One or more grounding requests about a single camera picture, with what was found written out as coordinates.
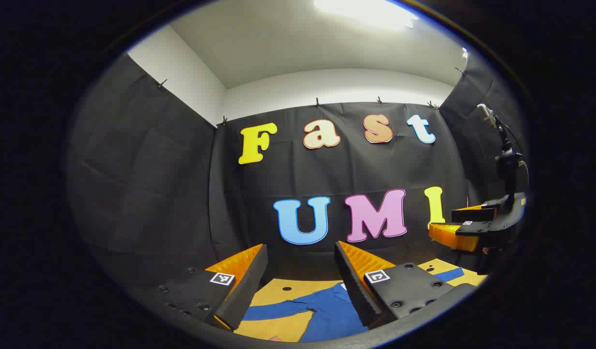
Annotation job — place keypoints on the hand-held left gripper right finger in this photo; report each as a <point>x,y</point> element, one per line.
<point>351,286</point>

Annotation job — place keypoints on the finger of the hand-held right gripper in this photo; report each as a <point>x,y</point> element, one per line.
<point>472,214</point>
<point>453,237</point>

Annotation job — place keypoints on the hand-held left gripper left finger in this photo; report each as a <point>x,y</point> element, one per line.
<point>247,286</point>

